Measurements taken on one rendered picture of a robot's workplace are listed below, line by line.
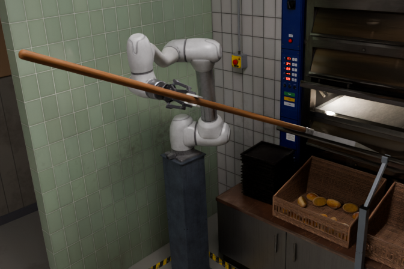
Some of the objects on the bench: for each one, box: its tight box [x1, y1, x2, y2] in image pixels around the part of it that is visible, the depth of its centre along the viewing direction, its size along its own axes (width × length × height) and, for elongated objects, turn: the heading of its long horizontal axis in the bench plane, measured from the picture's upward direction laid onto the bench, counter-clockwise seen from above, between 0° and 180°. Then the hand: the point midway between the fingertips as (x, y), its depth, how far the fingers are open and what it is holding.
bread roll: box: [343, 203, 358, 213], centre depth 308 cm, size 6×10×7 cm
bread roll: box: [326, 199, 341, 209], centre depth 313 cm, size 6×10×7 cm
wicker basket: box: [272, 156, 387, 249], centre depth 302 cm, size 49×56×28 cm
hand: (193, 99), depth 193 cm, fingers closed on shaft, 3 cm apart
